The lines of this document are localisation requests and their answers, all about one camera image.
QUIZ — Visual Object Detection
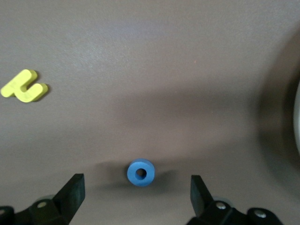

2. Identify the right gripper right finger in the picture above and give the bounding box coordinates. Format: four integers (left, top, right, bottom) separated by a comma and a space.
186, 174, 285, 225

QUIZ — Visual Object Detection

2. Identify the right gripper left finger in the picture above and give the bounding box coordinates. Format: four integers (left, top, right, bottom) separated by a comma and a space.
0, 173, 85, 225

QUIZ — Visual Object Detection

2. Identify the blue foam letter o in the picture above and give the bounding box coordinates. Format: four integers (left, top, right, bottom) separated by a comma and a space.
127, 158, 156, 188

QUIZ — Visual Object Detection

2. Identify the yellow foam letter h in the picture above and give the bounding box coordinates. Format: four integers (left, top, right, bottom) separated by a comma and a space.
0, 69, 49, 103

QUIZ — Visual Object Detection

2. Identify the beige brown plate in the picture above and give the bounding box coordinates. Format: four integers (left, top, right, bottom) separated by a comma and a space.
292, 78, 300, 155

